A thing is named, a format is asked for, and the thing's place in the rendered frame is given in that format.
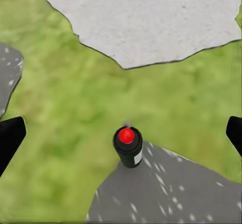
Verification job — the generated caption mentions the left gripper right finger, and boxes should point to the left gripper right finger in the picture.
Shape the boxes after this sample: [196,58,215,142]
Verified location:
[226,116,242,157]

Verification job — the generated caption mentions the insectifuge atomizer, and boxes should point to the insectifuge atomizer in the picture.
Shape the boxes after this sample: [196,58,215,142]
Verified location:
[113,120,143,168]

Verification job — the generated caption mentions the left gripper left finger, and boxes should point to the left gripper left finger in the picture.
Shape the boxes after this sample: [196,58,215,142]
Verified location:
[0,116,26,176]

